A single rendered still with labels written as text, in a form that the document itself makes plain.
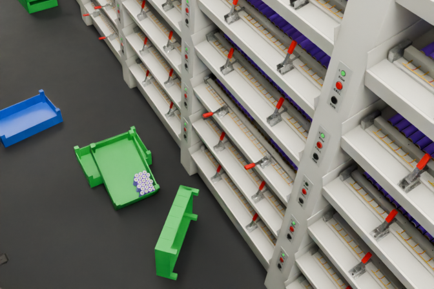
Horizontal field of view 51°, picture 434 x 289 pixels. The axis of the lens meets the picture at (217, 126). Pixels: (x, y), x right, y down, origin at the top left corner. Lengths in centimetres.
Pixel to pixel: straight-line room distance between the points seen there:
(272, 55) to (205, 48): 39
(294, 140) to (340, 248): 33
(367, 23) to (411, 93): 16
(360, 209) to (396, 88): 38
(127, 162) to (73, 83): 74
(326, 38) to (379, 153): 28
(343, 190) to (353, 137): 19
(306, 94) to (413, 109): 33
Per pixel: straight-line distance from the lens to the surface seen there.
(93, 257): 193
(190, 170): 210
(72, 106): 252
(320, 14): 109
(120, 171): 208
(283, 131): 133
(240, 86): 145
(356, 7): 95
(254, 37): 133
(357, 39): 96
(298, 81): 119
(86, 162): 222
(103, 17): 286
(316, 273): 153
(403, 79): 96
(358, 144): 108
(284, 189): 144
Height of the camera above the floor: 167
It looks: 45 degrees down
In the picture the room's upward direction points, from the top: 5 degrees clockwise
